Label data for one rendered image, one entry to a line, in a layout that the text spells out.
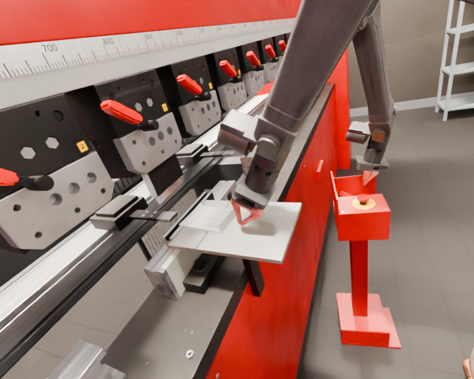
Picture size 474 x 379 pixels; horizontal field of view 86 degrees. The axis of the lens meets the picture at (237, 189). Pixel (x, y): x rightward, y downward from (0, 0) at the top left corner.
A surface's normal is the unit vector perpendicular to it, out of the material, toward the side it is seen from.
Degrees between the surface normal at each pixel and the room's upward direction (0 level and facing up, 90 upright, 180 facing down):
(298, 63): 111
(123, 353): 0
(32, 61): 90
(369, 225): 90
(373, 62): 117
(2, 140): 90
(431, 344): 0
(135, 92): 90
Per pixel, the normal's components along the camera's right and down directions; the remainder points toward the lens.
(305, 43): -0.52, 0.77
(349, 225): -0.21, 0.52
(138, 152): 0.89, 0.00
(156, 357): -0.24, -0.85
